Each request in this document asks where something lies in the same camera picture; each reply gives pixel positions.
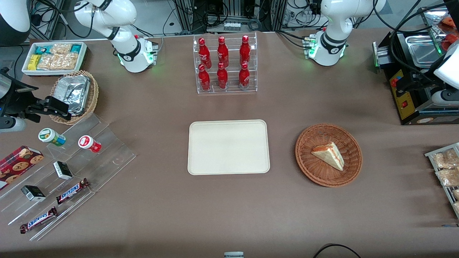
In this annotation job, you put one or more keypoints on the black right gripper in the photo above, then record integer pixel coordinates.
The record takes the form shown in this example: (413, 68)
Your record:
(20, 102)

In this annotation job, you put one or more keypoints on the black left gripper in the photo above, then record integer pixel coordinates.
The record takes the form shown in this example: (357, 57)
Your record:
(417, 82)

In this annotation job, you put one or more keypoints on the triangular sandwich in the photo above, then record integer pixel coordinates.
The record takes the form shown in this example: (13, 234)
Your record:
(330, 154)

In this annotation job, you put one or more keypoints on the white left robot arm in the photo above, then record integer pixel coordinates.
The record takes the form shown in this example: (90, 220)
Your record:
(330, 50)

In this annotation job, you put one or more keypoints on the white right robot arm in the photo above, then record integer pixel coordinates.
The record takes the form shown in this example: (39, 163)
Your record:
(132, 57)

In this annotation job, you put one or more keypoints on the small tan wicker basket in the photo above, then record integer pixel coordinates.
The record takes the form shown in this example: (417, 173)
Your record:
(94, 96)

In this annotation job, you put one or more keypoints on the tray of wrapped pastries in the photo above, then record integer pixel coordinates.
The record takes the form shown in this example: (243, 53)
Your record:
(432, 154)

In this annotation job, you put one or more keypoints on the large brown wicker basket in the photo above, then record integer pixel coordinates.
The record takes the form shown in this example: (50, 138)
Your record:
(322, 172)

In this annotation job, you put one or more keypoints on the cream plastic tray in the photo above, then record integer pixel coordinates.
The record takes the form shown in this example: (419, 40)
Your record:
(228, 147)

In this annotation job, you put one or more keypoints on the black food warmer cabinet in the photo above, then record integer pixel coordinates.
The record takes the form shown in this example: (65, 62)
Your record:
(405, 104)

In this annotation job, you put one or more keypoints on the green lid cup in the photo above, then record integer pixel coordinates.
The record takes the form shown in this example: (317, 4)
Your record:
(48, 135)

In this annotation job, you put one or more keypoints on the silver foil containers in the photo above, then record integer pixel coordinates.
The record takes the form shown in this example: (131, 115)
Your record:
(73, 91)

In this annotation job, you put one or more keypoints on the steel warmer pan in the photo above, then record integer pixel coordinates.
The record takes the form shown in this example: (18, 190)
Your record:
(423, 50)

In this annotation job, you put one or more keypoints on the white plastic snack bin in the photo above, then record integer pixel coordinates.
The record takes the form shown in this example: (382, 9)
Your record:
(27, 71)

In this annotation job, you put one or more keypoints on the clear bag of crackers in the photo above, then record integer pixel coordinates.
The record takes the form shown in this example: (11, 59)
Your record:
(57, 62)
(61, 48)

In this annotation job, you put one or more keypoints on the yellow snack packet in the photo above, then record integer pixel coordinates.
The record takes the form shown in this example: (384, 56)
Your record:
(34, 62)

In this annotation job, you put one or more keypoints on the red lid cup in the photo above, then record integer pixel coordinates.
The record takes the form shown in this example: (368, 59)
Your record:
(86, 142)

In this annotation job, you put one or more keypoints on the teal snack packet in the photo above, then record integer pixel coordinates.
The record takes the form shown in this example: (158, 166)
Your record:
(41, 49)
(76, 48)

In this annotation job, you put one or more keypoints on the small black box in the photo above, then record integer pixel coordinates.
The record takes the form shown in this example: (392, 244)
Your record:
(33, 193)
(63, 170)

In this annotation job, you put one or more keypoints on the red cookie box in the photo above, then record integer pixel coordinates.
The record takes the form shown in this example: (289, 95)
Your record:
(18, 165)

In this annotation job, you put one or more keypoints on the red food pieces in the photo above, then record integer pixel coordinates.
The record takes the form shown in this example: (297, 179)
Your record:
(452, 34)

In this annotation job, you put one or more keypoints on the clear acrylic stepped shelf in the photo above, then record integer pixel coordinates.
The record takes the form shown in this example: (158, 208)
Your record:
(107, 150)

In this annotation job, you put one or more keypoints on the snickers chocolate bar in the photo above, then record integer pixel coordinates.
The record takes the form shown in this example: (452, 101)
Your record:
(71, 191)
(38, 220)

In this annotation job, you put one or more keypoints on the clear bag of pastry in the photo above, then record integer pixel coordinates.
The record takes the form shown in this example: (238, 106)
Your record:
(450, 177)
(446, 159)

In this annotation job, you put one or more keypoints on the red soda bottle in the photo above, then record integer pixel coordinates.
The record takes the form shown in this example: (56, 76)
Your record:
(244, 76)
(204, 53)
(222, 52)
(245, 50)
(204, 79)
(222, 77)

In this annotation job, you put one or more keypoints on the clear acrylic bottle rack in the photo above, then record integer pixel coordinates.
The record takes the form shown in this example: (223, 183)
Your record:
(226, 91)

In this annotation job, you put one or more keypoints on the white power strip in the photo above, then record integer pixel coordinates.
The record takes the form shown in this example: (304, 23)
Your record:
(232, 26)

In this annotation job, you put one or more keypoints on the grey device edge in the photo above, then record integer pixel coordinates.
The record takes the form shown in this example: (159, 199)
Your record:
(233, 255)

